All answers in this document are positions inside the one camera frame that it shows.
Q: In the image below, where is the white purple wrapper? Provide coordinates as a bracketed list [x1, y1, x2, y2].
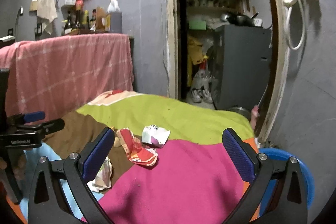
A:
[141, 124, 170, 148]

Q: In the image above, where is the blue plastic bucket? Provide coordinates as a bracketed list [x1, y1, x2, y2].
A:
[259, 148, 314, 219]

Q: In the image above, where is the pink bottle on floor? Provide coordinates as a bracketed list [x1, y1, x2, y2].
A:
[250, 105, 259, 130]

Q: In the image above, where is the green box on shelf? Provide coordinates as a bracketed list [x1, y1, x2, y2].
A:
[188, 20, 207, 30]

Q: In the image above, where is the pink checked cloth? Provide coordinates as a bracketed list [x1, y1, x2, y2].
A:
[1, 34, 134, 119]

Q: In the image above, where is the dark soy sauce bottle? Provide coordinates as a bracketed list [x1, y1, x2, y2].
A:
[72, 10, 81, 31]

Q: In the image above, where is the beige hanging towel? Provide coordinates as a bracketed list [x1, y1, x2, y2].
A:
[37, 0, 58, 35]

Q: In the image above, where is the colourful patchwork cloth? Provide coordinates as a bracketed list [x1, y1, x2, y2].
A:
[20, 91, 255, 223]

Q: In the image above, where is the dark grey cabinet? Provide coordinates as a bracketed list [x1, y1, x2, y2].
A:
[211, 25, 272, 111]

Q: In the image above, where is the yellow bag in closet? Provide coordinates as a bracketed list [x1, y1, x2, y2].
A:
[187, 35, 204, 87]

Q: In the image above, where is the red white wrapper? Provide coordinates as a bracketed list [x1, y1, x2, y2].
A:
[116, 128, 158, 167]

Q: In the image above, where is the black wok pan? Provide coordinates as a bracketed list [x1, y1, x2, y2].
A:
[227, 12, 259, 27]

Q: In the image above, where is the floral paper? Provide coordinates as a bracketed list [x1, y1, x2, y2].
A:
[87, 157, 113, 193]

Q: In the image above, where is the white hose loop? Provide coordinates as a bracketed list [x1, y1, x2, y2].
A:
[285, 0, 308, 51]

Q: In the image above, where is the steel bowl on floor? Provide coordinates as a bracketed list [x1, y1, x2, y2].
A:
[228, 106, 251, 120]

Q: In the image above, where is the chrome faucet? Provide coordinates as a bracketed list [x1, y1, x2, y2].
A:
[14, 6, 23, 38]

